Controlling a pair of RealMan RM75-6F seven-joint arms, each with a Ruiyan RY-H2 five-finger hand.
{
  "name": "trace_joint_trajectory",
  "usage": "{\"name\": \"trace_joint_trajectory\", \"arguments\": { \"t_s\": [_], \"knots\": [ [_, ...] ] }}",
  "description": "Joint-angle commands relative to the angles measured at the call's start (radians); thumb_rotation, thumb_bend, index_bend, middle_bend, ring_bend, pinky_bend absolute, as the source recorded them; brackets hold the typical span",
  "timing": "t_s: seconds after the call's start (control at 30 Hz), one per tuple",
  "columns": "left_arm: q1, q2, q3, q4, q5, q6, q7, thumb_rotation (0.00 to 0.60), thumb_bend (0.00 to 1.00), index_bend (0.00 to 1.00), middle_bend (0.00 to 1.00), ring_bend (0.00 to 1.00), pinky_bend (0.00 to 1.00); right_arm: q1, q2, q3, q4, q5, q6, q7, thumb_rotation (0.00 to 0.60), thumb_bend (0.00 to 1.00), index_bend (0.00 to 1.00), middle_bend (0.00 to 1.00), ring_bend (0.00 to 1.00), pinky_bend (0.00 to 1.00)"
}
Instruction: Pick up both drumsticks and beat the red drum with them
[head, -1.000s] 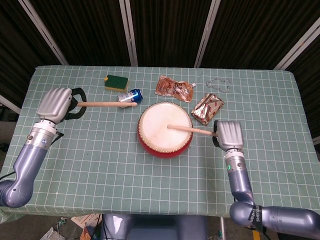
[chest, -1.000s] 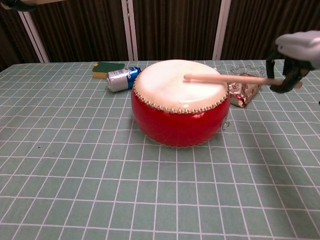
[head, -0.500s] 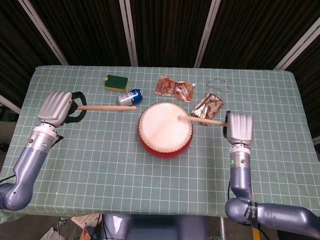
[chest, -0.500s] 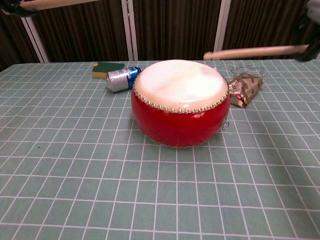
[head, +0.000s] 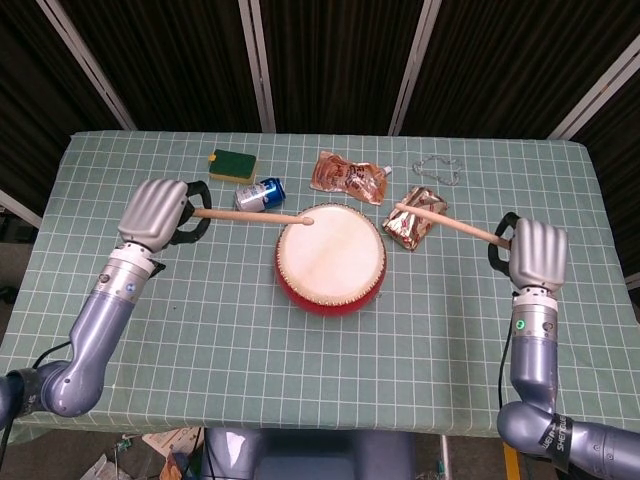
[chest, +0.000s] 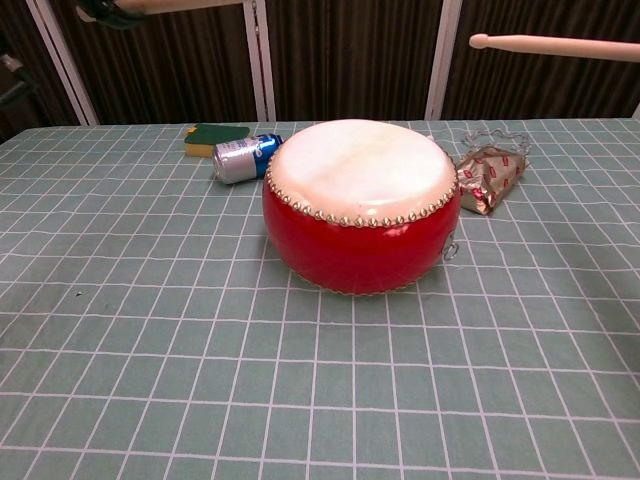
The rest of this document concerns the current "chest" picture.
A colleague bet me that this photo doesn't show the gold foil snack packet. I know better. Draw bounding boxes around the gold foil snack packet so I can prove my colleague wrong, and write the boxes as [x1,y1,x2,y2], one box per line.
[452,145,530,217]

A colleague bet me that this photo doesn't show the green grid tablecloth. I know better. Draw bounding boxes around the green grid tablecloth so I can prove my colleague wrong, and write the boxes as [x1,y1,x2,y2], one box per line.
[0,118,640,480]

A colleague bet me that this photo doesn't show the wooden drumstick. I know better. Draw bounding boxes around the wooden drumstick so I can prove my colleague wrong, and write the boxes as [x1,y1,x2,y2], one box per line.
[113,0,252,12]
[468,33,640,64]

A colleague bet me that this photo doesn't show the red drum with white skin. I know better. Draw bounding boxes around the red drum with white skin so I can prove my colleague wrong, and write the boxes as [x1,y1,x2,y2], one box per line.
[261,118,462,297]

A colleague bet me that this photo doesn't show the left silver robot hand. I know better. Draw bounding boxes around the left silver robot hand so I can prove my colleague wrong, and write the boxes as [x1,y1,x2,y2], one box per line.
[74,0,152,24]

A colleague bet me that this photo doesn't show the silver bead chain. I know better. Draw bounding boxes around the silver bead chain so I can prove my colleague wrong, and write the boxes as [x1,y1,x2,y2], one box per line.
[458,127,532,161]

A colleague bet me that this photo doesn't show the blue and silver soda can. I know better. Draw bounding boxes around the blue and silver soda can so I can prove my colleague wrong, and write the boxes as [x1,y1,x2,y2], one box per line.
[212,132,285,186]

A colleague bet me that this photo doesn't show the green and yellow sponge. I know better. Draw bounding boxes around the green and yellow sponge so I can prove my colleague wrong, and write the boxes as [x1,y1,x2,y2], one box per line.
[184,123,251,159]

